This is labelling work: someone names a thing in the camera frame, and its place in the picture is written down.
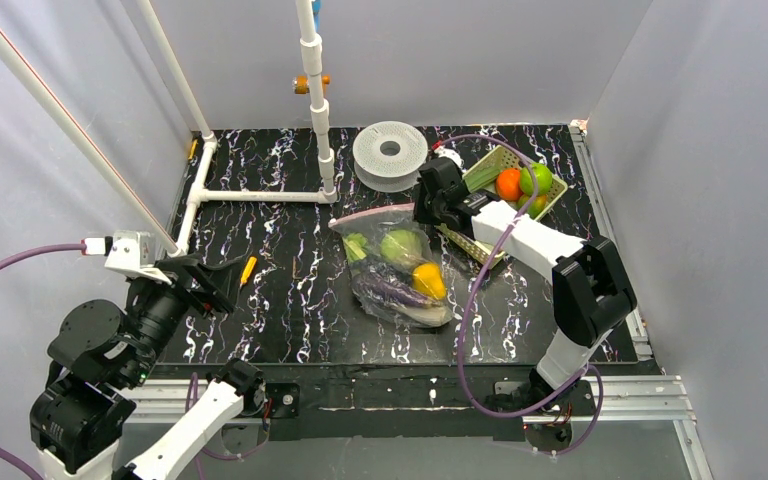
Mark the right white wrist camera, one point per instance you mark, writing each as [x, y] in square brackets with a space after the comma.
[450, 154]

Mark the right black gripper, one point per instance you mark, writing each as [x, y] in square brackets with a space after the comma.
[438, 216]

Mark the toy celery stalk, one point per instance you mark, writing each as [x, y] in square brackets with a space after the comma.
[355, 246]

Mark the yellow toy lemon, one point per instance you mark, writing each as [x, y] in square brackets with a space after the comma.
[427, 279]

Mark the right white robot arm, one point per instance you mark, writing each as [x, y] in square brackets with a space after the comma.
[591, 290]

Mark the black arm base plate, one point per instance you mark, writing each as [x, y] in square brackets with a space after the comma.
[381, 401]

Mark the clear pink zip top bag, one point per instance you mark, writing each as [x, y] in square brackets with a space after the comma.
[374, 223]

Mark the green toy cabbage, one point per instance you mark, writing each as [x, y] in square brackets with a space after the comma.
[402, 247]

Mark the purple toy eggplant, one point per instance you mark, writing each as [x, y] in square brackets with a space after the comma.
[372, 288]

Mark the green toy okra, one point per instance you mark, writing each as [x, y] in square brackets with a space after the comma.
[480, 175]

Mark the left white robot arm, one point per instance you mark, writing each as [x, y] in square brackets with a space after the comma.
[102, 351]

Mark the orange pipe clamp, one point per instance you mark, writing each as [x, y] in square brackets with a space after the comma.
[300, 84]

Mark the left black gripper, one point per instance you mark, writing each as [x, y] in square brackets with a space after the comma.
[192, 287]

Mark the green toy apple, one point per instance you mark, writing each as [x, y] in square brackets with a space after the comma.
[535, 177]

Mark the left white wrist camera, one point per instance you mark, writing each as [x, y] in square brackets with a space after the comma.
[127, 252]

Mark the green perforated plastic basket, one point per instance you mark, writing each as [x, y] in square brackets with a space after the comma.
[504, 157]

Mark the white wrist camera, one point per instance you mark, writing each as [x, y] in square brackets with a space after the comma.
[127, 252]
[450, 154]

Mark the orange toy tangerine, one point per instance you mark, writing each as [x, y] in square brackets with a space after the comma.
[507, 185]

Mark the grey filament spool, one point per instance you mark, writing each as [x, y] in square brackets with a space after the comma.
[388, 154]

